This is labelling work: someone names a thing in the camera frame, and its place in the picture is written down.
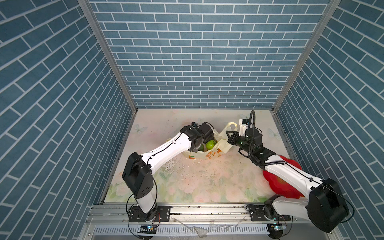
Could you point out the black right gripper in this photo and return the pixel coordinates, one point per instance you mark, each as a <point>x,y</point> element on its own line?
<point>232,139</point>

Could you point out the yellowish printed plastic bag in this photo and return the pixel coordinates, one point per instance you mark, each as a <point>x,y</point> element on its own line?
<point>216,147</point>

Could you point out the red flower shaped plate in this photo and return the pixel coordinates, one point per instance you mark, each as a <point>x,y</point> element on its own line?
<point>281,187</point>

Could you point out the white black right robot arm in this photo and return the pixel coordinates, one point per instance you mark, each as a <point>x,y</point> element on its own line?
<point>322,202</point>

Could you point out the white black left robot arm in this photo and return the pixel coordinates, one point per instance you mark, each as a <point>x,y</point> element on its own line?
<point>139,170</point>

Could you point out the green fake lime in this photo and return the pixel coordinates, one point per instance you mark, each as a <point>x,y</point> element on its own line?
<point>211,144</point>

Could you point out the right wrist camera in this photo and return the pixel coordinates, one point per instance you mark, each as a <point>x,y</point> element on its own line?
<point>243,126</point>

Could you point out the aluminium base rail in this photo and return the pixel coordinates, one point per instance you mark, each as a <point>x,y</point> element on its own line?
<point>198,222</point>

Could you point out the aluminium right corner post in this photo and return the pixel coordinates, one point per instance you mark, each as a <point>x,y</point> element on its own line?
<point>318,30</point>

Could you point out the aluminium corner post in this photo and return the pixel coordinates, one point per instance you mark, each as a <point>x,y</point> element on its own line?
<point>92,20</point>
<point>318,30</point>

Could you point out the aluminium left corner post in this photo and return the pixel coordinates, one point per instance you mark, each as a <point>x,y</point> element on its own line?
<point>92,20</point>

